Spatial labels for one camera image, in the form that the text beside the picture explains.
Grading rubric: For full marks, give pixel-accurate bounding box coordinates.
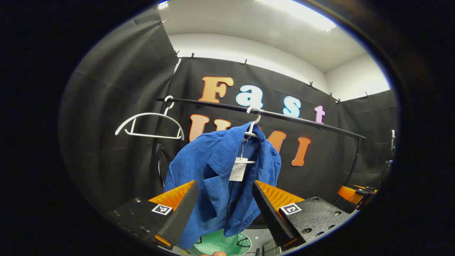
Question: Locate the long ceiling light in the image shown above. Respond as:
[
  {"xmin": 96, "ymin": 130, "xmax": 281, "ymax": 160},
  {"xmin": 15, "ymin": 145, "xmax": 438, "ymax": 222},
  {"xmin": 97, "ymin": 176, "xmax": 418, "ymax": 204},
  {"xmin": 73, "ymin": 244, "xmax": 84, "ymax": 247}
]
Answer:
[{"xmin": 259, "ymin": 0, "xmax": 336, "ymax": 32}]

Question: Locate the row of small black clips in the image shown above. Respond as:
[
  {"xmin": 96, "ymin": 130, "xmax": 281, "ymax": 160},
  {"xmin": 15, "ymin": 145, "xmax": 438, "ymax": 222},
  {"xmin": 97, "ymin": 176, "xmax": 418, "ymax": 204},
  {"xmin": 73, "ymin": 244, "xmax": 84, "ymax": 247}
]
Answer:
[{"xmin": 159, "ymin": 20, "xmax": 370, "ymax": 105}]

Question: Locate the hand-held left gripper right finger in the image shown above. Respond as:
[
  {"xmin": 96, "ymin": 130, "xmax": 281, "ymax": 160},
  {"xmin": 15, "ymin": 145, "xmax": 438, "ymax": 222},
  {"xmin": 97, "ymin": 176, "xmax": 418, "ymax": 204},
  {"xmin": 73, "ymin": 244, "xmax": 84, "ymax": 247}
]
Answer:
[{"xmin": 252, "ymin": 180, "xmax": 359, "ymax": 249}]

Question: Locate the black backdrop cloth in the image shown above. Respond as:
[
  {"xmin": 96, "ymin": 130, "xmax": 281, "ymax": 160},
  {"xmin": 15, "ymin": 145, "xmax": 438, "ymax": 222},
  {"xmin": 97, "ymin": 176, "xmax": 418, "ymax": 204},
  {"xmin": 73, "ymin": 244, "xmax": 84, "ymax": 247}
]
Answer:
[{"xmin": 59, "ymin": 9, "xmax": 398, "ymax": 228}]

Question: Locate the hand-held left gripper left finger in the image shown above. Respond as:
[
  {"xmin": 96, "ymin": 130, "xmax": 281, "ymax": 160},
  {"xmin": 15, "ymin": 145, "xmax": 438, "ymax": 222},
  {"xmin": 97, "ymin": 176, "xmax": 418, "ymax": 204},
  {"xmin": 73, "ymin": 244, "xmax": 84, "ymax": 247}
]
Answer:
[{"xmin": 106, "ymin": 180, "xmax": 199, "ymax": 250}]

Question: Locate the black clothes rail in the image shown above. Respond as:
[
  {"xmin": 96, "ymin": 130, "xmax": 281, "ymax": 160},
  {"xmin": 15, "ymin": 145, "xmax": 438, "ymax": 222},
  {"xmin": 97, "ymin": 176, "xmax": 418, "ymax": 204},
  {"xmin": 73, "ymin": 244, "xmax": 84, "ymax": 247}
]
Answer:
[{"xmin": 150, "ymin": 97, "xmax": 367, "ymax": 189}]

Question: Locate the green laundry hamper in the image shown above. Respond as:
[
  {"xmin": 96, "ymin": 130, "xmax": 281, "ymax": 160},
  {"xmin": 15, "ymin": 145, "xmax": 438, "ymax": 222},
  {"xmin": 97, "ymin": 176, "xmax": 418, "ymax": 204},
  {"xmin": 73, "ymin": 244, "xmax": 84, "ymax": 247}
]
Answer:
[{"xmin": 194, "ymin": 229, "xmax": 252, "ymax": 256}]

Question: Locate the blue corduroy shirt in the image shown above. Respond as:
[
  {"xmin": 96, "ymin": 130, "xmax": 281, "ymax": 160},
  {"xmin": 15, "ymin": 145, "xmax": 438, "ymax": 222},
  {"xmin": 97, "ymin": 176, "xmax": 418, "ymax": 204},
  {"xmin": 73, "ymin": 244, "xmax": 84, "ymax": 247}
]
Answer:
[{"xmin": 164, "ymin": 122, "xmax": 282, "ymax": 249}]

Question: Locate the white paper garment tag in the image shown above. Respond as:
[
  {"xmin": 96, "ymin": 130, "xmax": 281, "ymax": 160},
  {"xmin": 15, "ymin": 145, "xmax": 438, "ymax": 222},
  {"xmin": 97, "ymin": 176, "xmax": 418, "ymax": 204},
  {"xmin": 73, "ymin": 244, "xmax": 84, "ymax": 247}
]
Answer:
[{"xmin": 229, "ymin": 158, "xmax": 248, "ymax": 182}]

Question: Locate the white plastic hanger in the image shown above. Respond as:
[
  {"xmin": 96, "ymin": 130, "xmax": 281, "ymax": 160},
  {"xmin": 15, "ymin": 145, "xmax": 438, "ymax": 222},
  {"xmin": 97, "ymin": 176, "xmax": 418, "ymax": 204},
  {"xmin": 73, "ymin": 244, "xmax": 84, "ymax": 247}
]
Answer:
[
  {"xmin": 114, "ymin": 95, "xmax": 185, "ymax": 141},
  {"xmin": 235, "ymin": 106, "xmax": 262, "ymax": 165}
]

